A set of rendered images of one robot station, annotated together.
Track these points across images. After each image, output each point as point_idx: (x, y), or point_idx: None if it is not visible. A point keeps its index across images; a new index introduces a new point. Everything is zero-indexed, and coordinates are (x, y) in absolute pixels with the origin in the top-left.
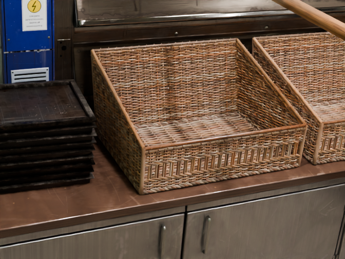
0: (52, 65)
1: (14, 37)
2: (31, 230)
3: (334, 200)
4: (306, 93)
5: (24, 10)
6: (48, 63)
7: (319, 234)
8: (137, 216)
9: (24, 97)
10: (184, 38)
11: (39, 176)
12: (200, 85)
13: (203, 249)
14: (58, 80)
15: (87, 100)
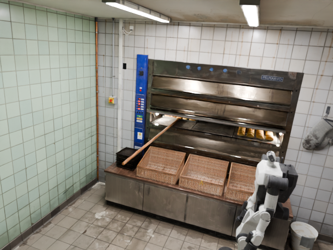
0: None
1: (136, 139)
2: (113, 173)
3: (182, 197)
4: None
5: (138, 134)
6: (141, 146)
7: (179, 205)
8: (133, 179)
9: (130, 151)
10: (173, 149)
11: (123, 165)
12: (174, 161)
13: (148, 194)
14: None
15: None
